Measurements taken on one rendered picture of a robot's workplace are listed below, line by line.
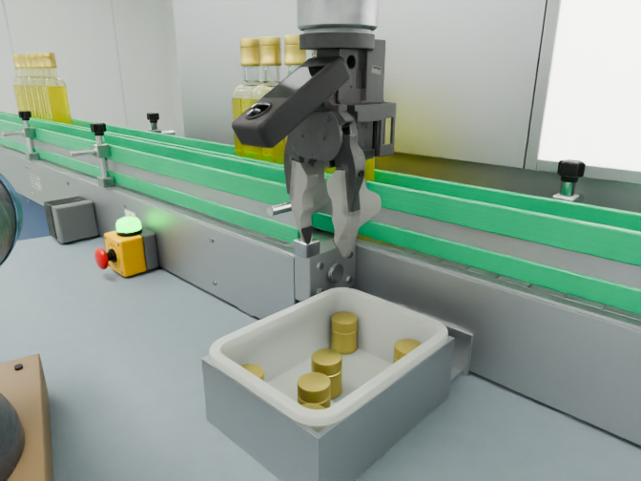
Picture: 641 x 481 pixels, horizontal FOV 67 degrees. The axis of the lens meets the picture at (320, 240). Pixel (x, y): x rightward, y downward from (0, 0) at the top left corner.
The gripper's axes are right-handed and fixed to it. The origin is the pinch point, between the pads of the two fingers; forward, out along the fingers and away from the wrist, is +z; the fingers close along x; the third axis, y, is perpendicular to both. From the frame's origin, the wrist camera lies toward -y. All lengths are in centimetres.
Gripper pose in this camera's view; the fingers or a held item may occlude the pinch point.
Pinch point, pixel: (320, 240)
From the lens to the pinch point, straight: 51.1
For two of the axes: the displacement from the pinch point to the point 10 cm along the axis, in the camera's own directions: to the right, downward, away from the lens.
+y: 7.3, -2.2, 6.5
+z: 0.0, 9.4, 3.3
